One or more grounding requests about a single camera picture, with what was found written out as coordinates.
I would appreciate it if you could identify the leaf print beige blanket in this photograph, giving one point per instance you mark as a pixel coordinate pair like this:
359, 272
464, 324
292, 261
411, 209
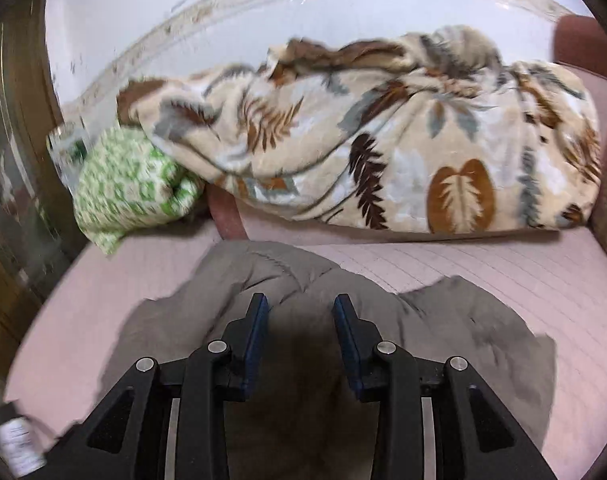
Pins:
423, 134

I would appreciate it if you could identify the pink sofa armrest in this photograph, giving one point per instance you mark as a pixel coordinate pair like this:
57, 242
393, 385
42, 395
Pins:
580, 43

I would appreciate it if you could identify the wooden glass panel door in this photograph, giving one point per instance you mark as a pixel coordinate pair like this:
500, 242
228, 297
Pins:
38, 235

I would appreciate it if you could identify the floral plastic bag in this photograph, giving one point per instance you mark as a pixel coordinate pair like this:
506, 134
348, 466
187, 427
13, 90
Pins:
67, 146

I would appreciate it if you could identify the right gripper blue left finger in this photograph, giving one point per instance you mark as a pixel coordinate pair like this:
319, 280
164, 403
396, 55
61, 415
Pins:
244, 338

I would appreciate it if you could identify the grey quilted hooded jacket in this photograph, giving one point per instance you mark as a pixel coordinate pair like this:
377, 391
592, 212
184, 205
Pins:
302, 420

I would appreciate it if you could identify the green checkered pillow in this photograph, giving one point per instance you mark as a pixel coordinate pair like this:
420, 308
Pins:
127, 184

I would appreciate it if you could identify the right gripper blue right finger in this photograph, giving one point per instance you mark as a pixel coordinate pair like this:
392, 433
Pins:
358, 340

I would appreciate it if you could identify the pink quilted mattress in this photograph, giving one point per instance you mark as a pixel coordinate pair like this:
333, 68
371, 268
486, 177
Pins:
557, 282

